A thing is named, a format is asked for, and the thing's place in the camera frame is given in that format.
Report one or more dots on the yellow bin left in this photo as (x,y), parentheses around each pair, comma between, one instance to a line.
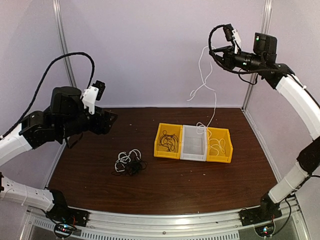
(168,141)

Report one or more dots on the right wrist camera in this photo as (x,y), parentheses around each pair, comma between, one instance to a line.
(232,35)

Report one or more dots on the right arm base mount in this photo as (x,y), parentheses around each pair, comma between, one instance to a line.
(260,217)

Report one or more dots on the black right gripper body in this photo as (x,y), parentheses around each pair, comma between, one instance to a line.
(230,63)

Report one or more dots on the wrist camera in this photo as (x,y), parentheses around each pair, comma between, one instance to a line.
(92,94)
(232,35)

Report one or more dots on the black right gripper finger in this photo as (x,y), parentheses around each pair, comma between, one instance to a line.
(219,60)
(224,49)

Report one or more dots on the left aluminium corner post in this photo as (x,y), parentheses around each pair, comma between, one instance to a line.
(63,42)

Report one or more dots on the yellow bin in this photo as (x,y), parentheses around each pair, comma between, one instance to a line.
(219,145)
(168,141)

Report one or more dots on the white plastic bin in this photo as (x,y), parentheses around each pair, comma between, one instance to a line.
(194,144)

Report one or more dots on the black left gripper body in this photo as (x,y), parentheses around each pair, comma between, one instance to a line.
(100,125)

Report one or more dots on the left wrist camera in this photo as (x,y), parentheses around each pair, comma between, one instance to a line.
(92,94)

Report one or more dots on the aluminium front rail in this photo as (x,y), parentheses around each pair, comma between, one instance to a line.
(223,225)

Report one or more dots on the yellow bin right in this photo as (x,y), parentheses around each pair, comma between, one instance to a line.
(219,145)

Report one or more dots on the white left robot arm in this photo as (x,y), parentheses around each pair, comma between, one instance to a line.
(71,112)

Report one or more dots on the right aluminium corner post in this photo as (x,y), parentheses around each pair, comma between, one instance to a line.
(265,27)

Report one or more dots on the aluminium corner post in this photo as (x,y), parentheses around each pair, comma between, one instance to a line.
(265,27)
(63,42)

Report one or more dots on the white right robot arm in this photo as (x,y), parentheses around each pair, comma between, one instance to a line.
(282,79)

